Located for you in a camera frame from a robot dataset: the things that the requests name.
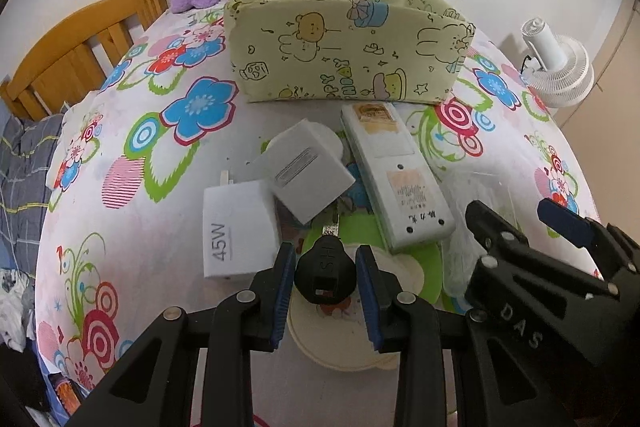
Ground clear box of floss picks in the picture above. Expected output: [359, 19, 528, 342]
[440, 169, 516, 311]

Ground black car key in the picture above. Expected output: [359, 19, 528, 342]
[294, 221, 357, 314]

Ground white remote control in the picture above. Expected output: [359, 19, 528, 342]
[341, 102, 456, 253]

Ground white 45W charger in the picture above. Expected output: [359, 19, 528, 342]
[203, 170, 281, 280]

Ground floral tablecloth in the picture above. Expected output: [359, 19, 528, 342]
[36, 2, 599, 426]

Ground crumpled clothes on floor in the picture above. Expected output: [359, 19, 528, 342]
[0, 269, 35, 352]

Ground white square power adapter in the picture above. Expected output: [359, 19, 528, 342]
[252, 119, 355, 225]

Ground white standing fan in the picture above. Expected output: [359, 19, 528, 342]
[521, 17, 594, 109]

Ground grey plaid blanket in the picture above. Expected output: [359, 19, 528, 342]
[1, 115, 63, 277]

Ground yellow cartoon fabric storage box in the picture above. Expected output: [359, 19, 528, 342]
[224, 0, 475, 104]

